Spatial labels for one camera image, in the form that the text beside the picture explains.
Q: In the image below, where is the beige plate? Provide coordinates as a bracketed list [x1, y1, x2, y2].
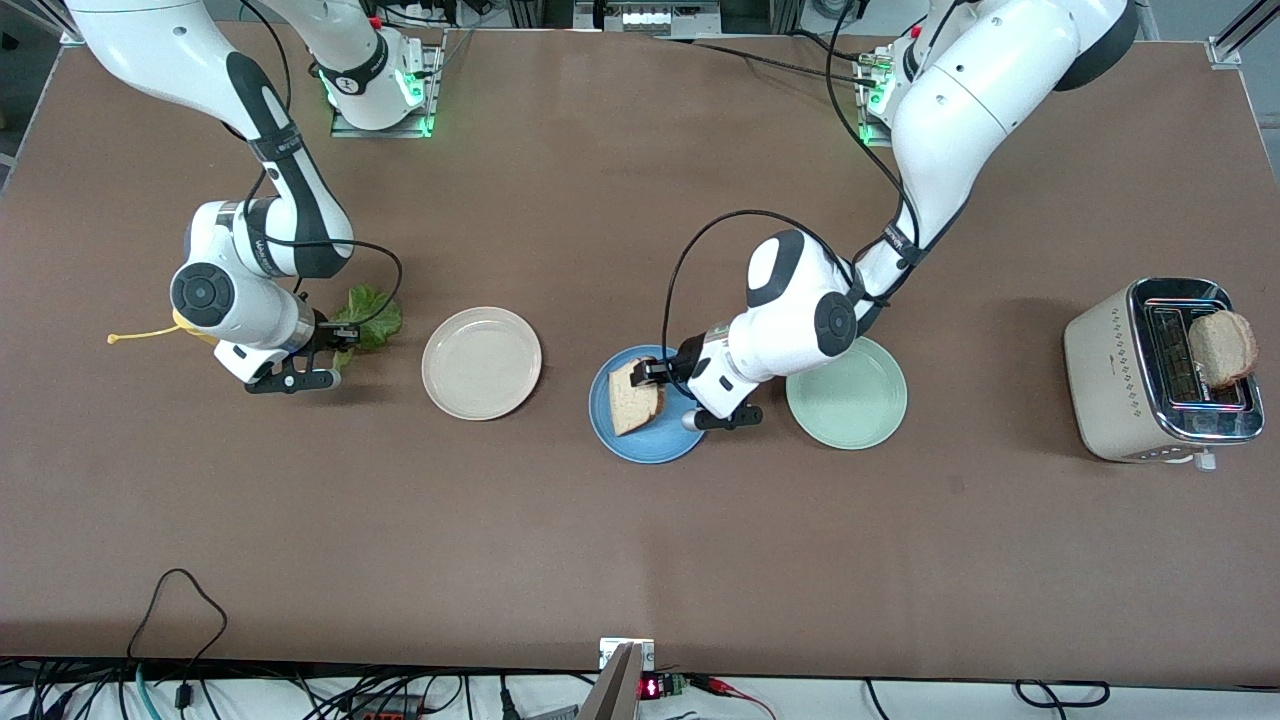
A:
[421, 306, 543, 421]

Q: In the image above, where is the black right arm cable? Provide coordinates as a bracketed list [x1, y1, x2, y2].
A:
[238, 0, 405, 326]

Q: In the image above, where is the black cable across table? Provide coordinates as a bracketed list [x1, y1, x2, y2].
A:
[650, 36, 883, 87]

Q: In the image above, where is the cream and chrome toaster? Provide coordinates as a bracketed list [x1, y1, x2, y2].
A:
[1063, 277, 1266, 471]

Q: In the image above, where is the aluminium frame profile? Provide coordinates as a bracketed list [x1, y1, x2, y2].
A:
[1205, 0, 1280, 69]

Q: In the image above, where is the red cable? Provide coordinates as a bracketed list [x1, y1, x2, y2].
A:
[690, 675, 779, 720]

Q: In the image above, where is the green lettuce leaf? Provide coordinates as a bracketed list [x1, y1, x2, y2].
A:
[328, 285, 404, 373]

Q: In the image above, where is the grey metal camera mount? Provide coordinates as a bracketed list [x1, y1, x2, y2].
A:
[575, 638, 656, 720]

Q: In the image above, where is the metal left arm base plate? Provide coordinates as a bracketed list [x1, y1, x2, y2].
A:
[855, 50, 901, 149]

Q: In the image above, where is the black looped cable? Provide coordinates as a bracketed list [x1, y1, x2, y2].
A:
[125, 568, 229, 691]

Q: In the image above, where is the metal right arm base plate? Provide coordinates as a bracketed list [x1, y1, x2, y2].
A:
[330, 28, 447, 139]

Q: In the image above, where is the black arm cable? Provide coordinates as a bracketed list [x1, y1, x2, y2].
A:
[660, 0, 951, 386]
[238, 0, 405, 326]

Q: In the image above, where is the yellow squeeze bottle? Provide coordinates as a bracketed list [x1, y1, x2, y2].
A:
[108, 308, 217, 347]

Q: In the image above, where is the black coiled cable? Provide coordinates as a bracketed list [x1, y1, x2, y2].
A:
[1015, 680, 1111, 707]

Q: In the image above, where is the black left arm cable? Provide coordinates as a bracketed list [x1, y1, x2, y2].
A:
[660, 0, 951, 386]

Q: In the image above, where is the bread slice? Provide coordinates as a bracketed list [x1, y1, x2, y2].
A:
[1188, 311, 1260, 390]
[608, 358, 667, 438]

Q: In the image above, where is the light green plate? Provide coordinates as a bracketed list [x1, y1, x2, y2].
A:
[785, 335, 909, 451]

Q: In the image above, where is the metal box with white lights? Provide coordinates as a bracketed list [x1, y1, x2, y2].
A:
[575, 0, 721, 37]

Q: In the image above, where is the blue plate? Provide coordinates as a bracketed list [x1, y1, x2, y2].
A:
[588, 345, 708, 465]

